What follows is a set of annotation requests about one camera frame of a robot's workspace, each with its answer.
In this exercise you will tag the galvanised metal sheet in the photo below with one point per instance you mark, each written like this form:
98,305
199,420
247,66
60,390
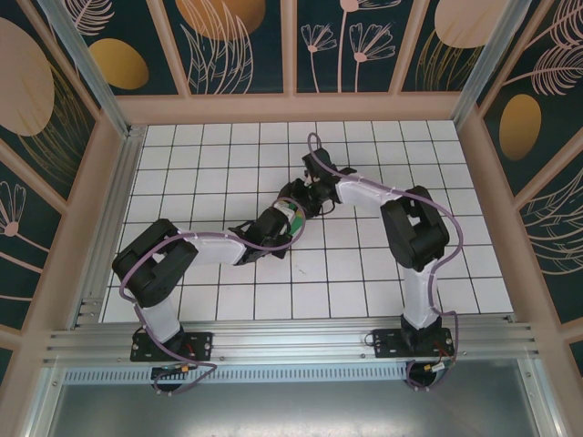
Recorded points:
291,409

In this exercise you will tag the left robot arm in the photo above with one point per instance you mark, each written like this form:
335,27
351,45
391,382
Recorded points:
159,318

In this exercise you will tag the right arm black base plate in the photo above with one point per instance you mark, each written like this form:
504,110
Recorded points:
387,343

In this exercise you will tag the aluminium frame post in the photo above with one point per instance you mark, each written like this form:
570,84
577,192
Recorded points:
82,59
483,59

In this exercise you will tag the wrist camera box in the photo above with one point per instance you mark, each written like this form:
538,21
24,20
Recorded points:
284,208
309,177

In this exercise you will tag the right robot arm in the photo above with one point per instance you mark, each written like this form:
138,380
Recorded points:
419,296

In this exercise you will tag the short aluminium side rail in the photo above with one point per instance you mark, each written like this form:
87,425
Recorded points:
116,218

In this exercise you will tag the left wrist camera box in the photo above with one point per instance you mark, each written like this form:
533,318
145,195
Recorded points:
284,208

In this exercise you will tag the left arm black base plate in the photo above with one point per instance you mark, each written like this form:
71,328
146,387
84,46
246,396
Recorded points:
200,343

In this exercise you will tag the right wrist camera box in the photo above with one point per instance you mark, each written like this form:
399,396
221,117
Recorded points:
309,177

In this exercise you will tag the green paper sheet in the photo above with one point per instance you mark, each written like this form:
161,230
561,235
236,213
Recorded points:
298,223

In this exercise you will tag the long aluminium mounting rail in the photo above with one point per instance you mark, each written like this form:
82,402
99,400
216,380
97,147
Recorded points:
291,341

